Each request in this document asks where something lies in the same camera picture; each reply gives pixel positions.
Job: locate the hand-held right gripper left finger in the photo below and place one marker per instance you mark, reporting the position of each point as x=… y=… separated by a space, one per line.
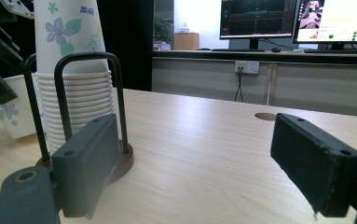
x=86 y=161

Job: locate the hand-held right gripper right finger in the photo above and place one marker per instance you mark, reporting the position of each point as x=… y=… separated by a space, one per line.
x=316 y=165

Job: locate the single floral paper cup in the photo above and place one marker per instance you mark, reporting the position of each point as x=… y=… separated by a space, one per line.
x=16 y=123

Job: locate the stack of white paper cups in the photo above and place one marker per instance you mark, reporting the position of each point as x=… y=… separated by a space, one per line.
x=70 y=34

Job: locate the black keyboard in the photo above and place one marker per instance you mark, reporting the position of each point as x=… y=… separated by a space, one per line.
x=238 y=49
x=340 y=51

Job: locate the black computer mouse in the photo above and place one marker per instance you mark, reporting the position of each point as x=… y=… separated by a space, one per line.
x=276 y=49

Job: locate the bright screen monitor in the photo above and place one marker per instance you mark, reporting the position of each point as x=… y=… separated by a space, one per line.
x=340 y=21

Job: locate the dark desk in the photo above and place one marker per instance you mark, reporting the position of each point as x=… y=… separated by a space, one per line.
x=216 y=57

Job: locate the green potted plant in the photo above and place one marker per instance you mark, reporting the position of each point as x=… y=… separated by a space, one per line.
x=162 y=31

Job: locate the brown cardboard box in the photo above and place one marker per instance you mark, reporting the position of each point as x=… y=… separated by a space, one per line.
x=186 y=41

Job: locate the dark screen monitor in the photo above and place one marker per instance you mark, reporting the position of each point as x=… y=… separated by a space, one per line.
x=257 y=17

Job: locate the white wall socket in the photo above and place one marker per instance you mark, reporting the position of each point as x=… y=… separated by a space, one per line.
x=247 y=67

